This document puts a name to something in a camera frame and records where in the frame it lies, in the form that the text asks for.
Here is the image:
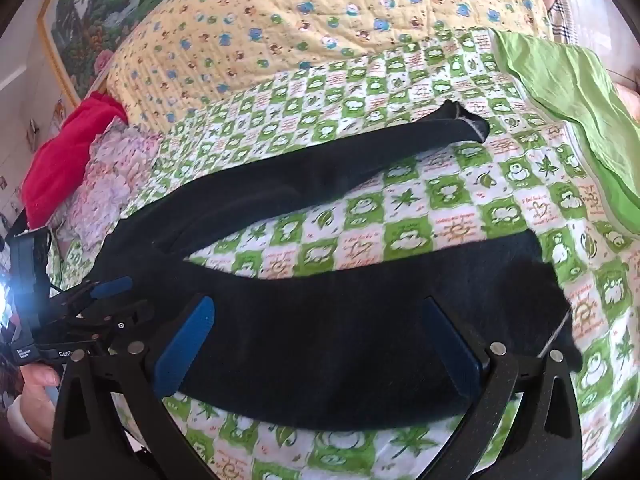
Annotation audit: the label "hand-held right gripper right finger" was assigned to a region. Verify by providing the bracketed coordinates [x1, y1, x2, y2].
[421, 296, 585, 480]

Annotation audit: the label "plain green cloth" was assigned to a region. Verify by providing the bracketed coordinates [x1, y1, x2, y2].
[492, 30, 640, 238]

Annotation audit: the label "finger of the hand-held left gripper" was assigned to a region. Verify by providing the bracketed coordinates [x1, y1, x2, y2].
[99, 299, 157, 344]
[75, 275, 134, 307]

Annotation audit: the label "plaid cloth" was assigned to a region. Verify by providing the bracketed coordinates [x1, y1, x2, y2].
[545, 0, 577, 43]

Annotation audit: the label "green checkered quilt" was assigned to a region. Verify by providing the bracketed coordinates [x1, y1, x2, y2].
[50, 27, 640, 480]

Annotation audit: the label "person's left hand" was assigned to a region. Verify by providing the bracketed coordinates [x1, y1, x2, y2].
[21, 363, 63, 427]

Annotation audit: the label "yellow animal print quilt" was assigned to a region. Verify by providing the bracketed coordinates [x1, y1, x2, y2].
[107, 0, 556, 128]

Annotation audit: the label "floral ruffled pillow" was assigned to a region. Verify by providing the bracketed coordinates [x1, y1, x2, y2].
[55, 117, 166, 251]

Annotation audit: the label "red blanket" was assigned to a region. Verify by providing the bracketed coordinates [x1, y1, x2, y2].
[22, 94, 130, 228]

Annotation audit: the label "black pants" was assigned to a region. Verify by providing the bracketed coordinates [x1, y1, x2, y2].
[92, 100, 583, 433]

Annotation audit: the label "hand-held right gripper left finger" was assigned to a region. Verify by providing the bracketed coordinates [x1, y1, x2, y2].
[50, 296, 221, 480]

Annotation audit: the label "gold framed landscape painting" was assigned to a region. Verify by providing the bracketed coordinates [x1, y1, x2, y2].
[39, 0, 201, 106]

